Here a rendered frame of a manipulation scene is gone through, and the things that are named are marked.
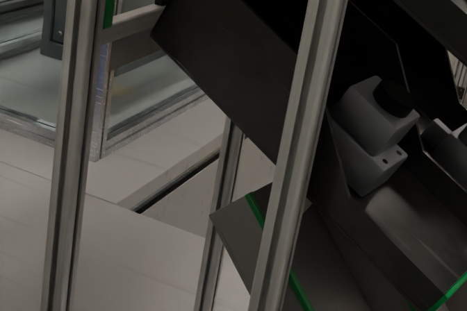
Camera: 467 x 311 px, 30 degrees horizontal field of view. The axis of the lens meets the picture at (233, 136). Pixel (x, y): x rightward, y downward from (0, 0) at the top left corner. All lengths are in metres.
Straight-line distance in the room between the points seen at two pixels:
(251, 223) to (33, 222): 0.69
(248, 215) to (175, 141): 0.98
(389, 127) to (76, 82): 0.22
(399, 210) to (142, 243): 0.66
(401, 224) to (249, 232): 0.11
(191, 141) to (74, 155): 0.99
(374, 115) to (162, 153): 0.97
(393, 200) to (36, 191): 0.81
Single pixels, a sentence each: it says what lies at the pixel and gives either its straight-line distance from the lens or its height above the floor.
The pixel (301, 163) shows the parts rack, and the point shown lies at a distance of 0.56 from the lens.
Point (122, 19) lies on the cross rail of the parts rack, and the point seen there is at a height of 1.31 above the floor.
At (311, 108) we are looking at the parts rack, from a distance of 0.55.
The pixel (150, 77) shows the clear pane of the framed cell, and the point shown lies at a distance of 1.60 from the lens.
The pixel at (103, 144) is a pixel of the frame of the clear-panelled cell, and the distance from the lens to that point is 1.49.
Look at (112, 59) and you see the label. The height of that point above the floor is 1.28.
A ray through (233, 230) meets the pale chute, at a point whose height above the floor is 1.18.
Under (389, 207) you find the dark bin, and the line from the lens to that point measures 0.65.
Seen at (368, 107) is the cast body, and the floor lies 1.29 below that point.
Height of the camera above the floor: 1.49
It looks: 22 degrees down
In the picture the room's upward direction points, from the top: 10 degrees clockwise
